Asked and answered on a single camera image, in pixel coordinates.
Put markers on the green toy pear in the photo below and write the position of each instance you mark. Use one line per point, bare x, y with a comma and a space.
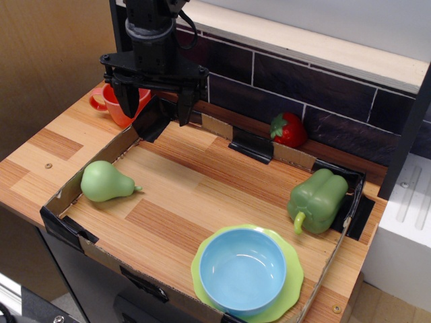
101, 181

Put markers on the light blue plastic bowl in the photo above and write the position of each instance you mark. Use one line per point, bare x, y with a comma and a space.
242, 271

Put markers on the red toy strawberry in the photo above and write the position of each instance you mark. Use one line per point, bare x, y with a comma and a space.
287, 129

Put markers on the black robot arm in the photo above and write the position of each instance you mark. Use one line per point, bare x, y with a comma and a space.
150, 19

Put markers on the cardboard tray border with tape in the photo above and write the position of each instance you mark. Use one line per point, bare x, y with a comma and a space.
133, 255

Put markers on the green toy bell pepper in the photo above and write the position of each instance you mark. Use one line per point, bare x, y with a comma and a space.
314, 203

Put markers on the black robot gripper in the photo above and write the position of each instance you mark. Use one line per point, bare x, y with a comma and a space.
155, 63

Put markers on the light green plastic plate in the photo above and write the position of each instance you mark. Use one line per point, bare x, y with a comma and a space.
282, 308

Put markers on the pink plastic cup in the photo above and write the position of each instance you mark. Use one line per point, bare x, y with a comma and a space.
103, 99

